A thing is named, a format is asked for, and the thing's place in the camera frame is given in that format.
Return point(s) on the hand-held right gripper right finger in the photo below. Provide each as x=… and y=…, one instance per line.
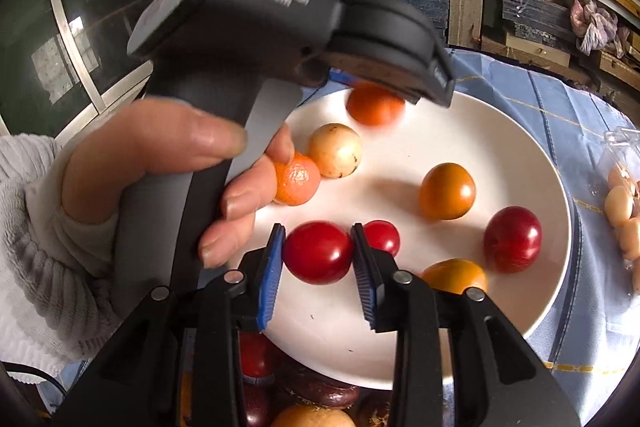
x=365, y=277

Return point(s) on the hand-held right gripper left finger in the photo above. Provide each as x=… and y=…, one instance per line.
x=270, y=277

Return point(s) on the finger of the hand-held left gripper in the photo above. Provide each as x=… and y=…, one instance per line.
x=345, y=79

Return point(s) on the deep orange tangerine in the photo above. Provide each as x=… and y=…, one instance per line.
x=375, y=107
x=297, y=179

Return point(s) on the small red plum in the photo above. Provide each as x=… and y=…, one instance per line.
x=257, y=354
x=382, y=237
x=257, y=407

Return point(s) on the large dark red plum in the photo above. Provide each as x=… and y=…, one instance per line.
x=512, y=239
x=317, y=252

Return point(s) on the pale yellow apple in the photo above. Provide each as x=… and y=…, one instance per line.
x=335, y=150
x=312, y=418

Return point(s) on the white plate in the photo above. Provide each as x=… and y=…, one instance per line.
x=450, y=132

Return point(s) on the person's left forearm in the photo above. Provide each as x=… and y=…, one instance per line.
x=35, y=257

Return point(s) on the person's left hand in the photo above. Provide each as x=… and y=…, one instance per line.
x=150, y=137

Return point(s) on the white-framed dark window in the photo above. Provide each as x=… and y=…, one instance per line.
x=100, y=7

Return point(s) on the blue striped tablecloth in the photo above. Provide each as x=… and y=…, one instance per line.
x=590, y=307

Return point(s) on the pink plastic bag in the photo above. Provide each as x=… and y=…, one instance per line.
x=595, y=27

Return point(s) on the pile of beige longans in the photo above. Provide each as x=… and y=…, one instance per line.
x=620, y=207

